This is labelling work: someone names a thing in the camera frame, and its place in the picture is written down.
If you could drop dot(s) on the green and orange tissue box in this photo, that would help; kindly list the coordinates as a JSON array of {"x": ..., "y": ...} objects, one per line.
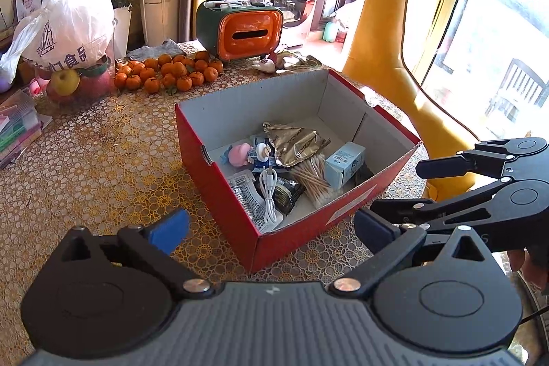
[{"x": 248, "y": 31}]

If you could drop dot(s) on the cotton swab pack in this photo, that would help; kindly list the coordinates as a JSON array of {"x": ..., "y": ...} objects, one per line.
[{"x": 313, "y": 181}]

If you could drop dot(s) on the dark chair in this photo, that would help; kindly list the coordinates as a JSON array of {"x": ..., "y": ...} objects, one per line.
[{"x": 519, "y": 91}]

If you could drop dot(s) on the pink-haired doll figurine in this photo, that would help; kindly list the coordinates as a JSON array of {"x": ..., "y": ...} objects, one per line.
[{"x": 238, "y": 153}]

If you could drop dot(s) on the gold lace-covered desktop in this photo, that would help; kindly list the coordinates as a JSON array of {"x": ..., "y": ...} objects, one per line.
[{"x": 107, "y": 160}]

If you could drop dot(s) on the mint green bottle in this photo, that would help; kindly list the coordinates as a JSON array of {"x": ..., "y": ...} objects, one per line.
[{"x": 330, "y": 30}]

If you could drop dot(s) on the silver foil snack packet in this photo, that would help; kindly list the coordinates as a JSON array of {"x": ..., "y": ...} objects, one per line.
[{"x": 296, "y": 145}]

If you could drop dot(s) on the person's right hand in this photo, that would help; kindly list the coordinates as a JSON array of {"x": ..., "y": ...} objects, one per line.
[{"x": 534, "y": 263}]

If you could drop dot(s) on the white printed plastic bag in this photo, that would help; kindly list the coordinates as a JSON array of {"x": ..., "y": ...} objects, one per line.
[{"x": 64, "y": 27}]

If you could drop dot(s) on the yellow apple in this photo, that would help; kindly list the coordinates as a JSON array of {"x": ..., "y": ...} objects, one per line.
[{"x": 65, "y": 82}]

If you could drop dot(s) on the black foil packet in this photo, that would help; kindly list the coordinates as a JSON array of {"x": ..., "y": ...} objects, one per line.
[{"x": 288, "y": 196}]

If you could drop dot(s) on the white baby photo frame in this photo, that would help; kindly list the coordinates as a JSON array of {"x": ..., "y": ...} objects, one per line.
[{"x": 28, "y": 6}]

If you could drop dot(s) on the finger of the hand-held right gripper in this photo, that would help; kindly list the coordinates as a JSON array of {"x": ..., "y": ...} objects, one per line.
[
  {"x": 407, "y": 206},
  {"x": 441, "y": 166}
]

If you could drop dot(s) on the clear fruit bowl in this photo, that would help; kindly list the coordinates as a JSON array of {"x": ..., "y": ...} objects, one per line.
[{"x": 92, "y": 85}]

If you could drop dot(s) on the grey cloth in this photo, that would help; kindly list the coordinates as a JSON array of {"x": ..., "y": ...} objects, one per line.
[{"x": 158, "y": 51}]

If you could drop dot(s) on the light blue small box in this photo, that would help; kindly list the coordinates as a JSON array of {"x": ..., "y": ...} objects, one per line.
[{"x": 343, "y": 162}]

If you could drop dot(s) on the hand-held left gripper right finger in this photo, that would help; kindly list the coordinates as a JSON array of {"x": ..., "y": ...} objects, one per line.
[{"x": 369, "y": 229}]

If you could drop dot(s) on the red cardboard box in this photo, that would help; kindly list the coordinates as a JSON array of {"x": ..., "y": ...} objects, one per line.
[{"x": 223, "y": 194}]

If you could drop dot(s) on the pile of tangerines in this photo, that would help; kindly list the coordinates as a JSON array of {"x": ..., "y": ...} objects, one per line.
[{"x": 171, "y": 70}]

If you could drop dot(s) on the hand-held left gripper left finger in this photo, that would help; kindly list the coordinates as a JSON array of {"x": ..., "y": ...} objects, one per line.
[{"x": 169, "y": 231}]

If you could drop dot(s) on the stack of clear plastic cases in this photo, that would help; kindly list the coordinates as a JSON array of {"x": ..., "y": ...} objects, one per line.
[{"x": 17, "y": 126}]

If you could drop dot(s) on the yellow giraffe figure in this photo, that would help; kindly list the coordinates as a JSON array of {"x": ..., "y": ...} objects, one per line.
[{"x": 377, "y": 27}]

